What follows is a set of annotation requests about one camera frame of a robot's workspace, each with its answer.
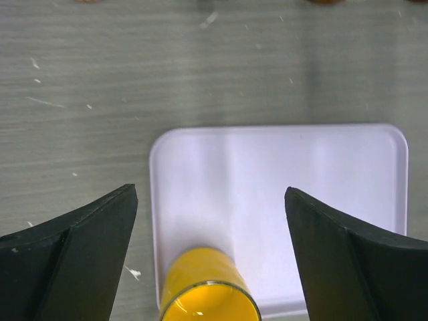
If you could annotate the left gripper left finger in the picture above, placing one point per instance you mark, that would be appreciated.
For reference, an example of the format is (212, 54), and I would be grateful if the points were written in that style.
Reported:
(69, 268)

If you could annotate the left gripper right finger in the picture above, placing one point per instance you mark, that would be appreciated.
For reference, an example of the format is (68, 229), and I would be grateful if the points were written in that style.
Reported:
(352, 270)

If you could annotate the yellow transparent mug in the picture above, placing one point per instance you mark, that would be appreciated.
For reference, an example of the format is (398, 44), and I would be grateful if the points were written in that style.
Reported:
(204, 284)

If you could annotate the lavender plastic tray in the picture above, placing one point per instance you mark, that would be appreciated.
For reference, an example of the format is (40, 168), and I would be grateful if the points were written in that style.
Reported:
(224, 187)

